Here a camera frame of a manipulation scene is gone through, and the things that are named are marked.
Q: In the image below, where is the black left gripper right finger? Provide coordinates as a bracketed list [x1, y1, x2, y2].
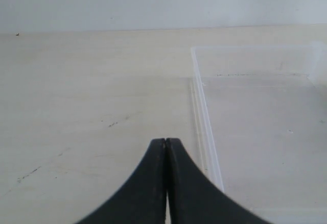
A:
[166, 138, 268, 223]

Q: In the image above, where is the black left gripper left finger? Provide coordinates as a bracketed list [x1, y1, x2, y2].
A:
[78, 138, 167, 223]

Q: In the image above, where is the clear plastic tray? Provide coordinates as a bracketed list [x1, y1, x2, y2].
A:
[191, 42, 326, 223]

